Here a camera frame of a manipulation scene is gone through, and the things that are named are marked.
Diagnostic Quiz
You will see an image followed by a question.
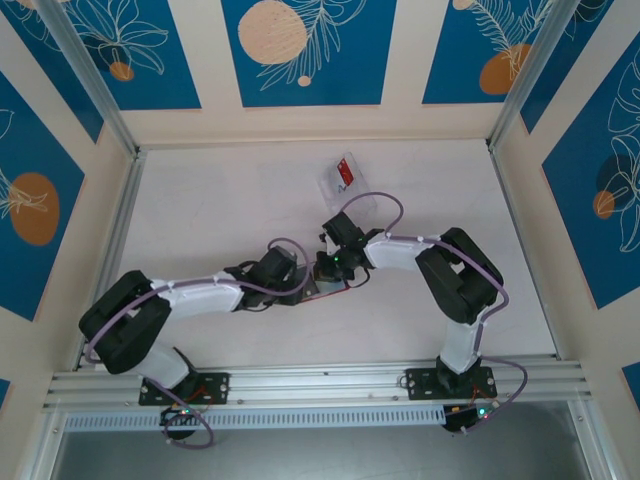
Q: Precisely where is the small controller board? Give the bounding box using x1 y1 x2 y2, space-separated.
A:
443 403 502 435
159 405 201 427

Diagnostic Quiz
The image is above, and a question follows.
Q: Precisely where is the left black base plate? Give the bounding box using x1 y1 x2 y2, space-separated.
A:
138 372 232 406

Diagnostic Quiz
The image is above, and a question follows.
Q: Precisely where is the red leather card holder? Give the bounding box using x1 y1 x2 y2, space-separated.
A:
293 264 351 307

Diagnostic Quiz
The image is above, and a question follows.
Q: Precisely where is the aluminium cross beam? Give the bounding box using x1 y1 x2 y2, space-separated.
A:
42 355 594 414

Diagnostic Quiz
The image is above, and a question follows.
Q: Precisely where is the aluminium frame leg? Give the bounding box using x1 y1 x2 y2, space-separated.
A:
19 409 69 480
567 399 621 480

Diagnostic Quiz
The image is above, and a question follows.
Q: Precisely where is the aluminium frame post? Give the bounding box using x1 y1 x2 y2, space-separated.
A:
37 0 141 159
488 0 576 151

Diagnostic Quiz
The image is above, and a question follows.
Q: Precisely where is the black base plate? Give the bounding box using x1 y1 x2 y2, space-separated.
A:
138 372 232 406
405 367 497 401

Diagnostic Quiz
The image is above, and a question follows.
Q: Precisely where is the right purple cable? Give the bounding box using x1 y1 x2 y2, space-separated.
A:
342 192 531 436

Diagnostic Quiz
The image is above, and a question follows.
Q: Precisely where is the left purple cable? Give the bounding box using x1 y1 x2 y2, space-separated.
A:
83 237 310 450

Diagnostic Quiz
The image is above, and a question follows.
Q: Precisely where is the aluminium side rail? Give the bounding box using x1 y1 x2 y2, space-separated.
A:
72 149 147 371
487 142 559 359

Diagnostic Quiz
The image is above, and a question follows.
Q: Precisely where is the white slotted cable duct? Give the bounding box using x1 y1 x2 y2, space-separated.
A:
63 404 447 431

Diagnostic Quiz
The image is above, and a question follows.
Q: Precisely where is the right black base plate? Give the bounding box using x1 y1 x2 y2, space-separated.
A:
405 367 497 401

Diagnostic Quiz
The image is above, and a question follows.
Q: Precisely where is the purple cable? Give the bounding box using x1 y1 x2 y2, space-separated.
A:
342 192 531 436
83 237 310 450

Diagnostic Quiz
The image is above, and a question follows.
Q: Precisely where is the clear plastic packaging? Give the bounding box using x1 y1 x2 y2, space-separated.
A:
317 149 381 214

